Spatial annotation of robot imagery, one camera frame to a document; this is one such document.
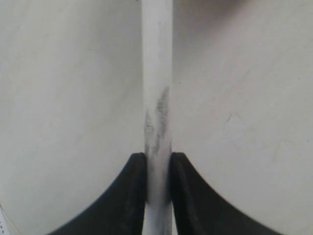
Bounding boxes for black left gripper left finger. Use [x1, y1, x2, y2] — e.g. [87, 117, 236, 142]
[52, 153, 147, 235]

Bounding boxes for white drumstick one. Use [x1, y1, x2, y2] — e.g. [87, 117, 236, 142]
[141, 0, 173, 235]

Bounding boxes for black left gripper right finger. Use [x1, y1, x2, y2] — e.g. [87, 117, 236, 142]
[169, 152, 273, 235]

